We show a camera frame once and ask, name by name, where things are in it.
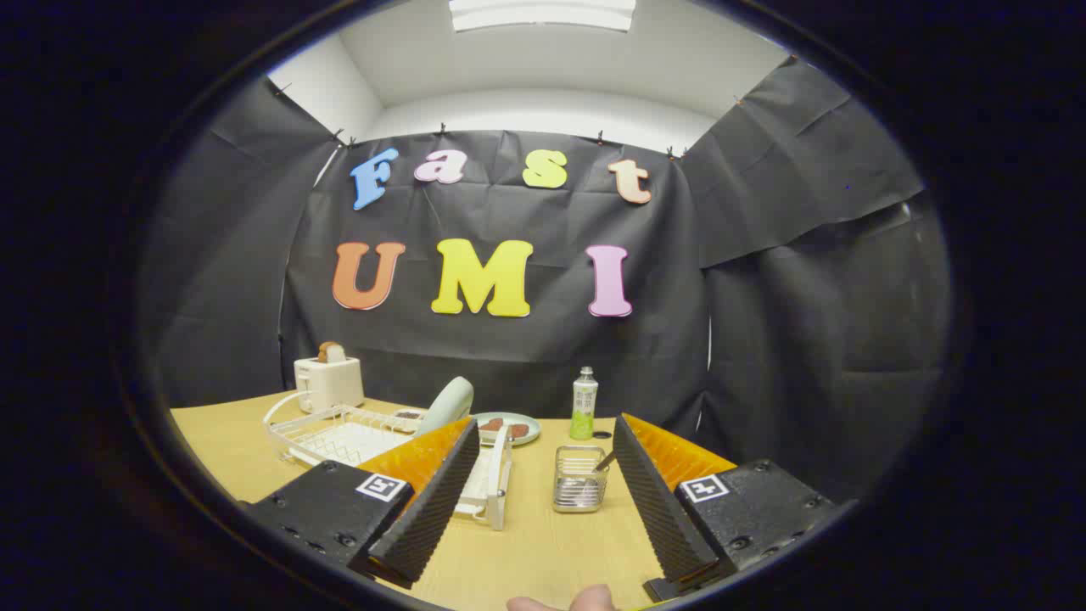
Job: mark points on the metal mesh basket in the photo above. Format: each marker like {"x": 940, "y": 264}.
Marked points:
{"x": 579, "y": 492}

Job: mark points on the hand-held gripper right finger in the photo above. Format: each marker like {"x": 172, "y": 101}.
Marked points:
{"x": 657, "y": 509}

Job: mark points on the bread slice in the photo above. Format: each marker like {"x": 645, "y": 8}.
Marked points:
{"x": 332, "y": 352}

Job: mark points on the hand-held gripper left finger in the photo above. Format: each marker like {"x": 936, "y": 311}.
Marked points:
{"x": 433, "y": 509}

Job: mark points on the green label drink bottle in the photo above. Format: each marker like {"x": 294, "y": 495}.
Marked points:
{"x": 583, "y": 412}

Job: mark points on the brown meat patty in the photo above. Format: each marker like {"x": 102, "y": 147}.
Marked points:
{"x": 518, "y": 430}
{"x": 491, "y": 424}

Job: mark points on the pale green patty plate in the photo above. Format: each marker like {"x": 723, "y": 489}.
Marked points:
{"x": 528, "y": 438}

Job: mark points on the white divided seasoning dish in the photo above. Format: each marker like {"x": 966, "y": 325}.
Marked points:
{"x": 408, "y": 415}

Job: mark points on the white toaster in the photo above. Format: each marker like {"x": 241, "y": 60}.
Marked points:
{"x": 329, "y": 386}

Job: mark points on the white ribbed drain tray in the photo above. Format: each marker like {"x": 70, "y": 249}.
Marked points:
{"x": 356, "y": 441}

